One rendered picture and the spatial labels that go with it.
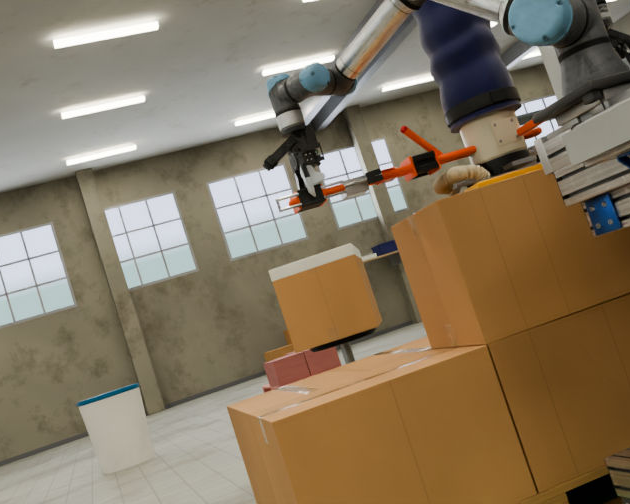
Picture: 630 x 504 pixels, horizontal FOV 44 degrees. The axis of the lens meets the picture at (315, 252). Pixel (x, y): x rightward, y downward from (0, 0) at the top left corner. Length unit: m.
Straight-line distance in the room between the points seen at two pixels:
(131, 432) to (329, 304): 4.02
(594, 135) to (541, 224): 0.60
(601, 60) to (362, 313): 2.00
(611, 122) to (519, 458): 0.93
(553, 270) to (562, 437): 0.44
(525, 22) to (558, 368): 0.92
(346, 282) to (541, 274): 1.52
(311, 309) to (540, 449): 1.67
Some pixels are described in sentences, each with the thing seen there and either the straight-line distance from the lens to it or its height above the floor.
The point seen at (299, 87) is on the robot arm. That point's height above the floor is 1.35.
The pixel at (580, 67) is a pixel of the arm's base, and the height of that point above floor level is 1.09.
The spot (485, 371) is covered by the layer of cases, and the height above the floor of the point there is 0.48.
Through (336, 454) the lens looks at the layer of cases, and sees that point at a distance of 1.94.
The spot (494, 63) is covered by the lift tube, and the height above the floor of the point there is 1.28.
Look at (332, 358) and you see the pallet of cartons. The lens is 8.83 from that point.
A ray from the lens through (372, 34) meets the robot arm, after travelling 2.14.
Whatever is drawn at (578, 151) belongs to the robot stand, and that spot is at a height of 0.90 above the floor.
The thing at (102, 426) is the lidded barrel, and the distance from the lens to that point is 7.26.
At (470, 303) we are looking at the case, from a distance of 2.07.
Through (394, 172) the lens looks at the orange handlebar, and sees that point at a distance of 2.21.
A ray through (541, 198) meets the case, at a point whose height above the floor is 0.87.
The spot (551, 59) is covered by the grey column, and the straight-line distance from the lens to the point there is 3.89.
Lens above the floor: 0.75
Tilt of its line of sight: 5 degrees up
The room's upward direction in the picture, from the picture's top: 18 degrees counter-clockwise
